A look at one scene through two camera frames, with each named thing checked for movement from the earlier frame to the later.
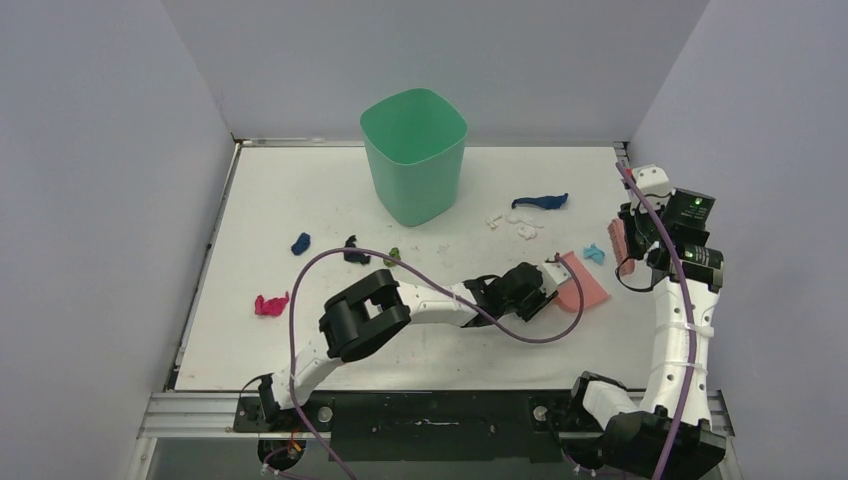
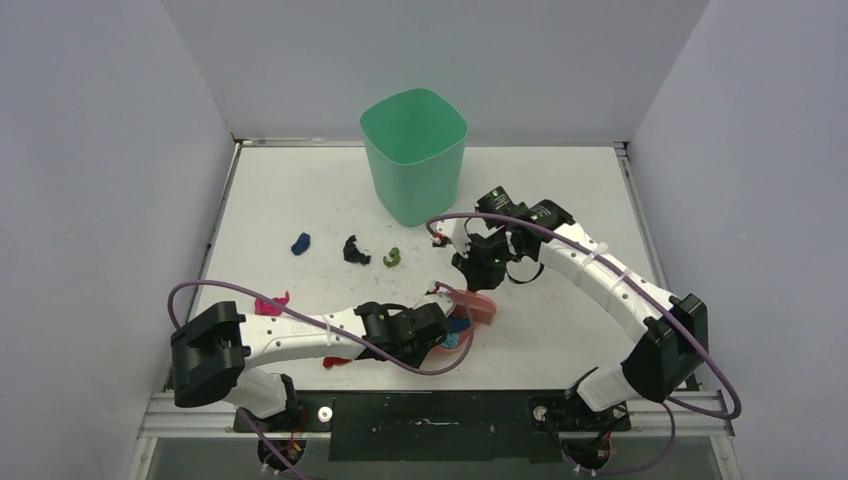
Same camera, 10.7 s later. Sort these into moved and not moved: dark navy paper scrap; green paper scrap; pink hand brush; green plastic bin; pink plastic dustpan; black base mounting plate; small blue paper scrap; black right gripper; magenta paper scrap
Moved: black right gripper; pink plastic dustpan; pink hand brush
Not moved: green paper scrap; small blue paper scrap; magenta paper scrap; dark navy paper scrap; black base mounting plate; green plastic bin
